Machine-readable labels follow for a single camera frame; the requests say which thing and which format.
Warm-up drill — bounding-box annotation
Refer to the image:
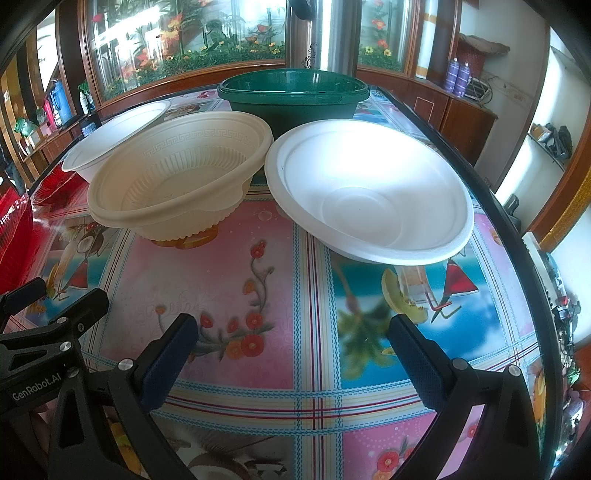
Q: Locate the white foam bowl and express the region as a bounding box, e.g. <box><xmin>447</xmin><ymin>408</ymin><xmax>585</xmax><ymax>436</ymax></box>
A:
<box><xmin>264</xmin><ymin>119</ymin><xmax>474</xmax><ymax>266</ymax></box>
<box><xmin>61</xmin><ymin>100</ymin><xmax>171</xmax><ymax>183</ymax></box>

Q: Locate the cream plastic bowl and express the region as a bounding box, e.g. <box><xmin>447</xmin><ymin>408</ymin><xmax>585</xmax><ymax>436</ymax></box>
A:
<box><xmin>87</xmin><ymin>111</ymin><xmax>273</xmax><ymax>241</ymax></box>

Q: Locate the green plastic bowl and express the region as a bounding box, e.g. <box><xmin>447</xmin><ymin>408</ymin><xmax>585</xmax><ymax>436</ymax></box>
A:
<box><xmin>217</xmin><ymin>68</ymin><xmax>370</xmax><ymax>138</ymax></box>

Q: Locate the red glass plate gold rim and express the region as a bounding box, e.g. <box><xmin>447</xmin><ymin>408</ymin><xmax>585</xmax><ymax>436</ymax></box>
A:
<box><xmin>32</xmin><ymin>165</ymin><xmax>88</xmax><ymax>206</ymax></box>

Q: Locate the floral plastic tablecloth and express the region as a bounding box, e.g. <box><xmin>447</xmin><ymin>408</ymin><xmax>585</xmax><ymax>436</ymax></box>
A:
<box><xmin>4</xmin><ymin>87</ymin><xmax>551</xmax><ymax>480</ymax></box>

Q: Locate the white spray bottle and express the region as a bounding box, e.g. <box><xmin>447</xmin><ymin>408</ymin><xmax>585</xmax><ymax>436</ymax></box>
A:
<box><xmin>78</xmin><ymin>80</ymin><xmax>95</xmax><ymax>113</ymax></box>

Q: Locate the blue water jug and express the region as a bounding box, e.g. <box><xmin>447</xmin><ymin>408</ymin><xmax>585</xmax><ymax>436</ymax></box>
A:
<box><xmin>49</xmin><ymin>79</ymin><xmax>73</xmax><ymax>126</ymax></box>

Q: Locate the wooden cabinet with glass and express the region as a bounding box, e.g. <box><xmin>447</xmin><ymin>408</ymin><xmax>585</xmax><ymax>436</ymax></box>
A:
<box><xmin>1</xmin><ymin>1</ymin><xmax>496</xmax><ymax>162</ymax></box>

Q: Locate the purple spray can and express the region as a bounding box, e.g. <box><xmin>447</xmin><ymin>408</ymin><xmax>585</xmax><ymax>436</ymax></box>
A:
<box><xmin>454</xmin><ymin>63</ymin><xmax>471</xmax><ymax>98</ymax></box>
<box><xmin>444</xmin><ymin>58</ymin><xmax>460</xmax><ymax>93</ymax></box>

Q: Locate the steel thermos jug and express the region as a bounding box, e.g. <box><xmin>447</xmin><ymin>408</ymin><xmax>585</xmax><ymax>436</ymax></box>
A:
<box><xmin>284</xmin><ymin>0</ymin><xmax>363</xmax><ymax>77</ymax></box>

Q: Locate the white wall shelf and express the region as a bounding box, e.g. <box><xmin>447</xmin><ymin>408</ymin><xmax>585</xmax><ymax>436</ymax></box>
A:
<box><xmin>496</xmin><ymin>31</ymin><xmax>590</xmax><ymax>230</ymax></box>

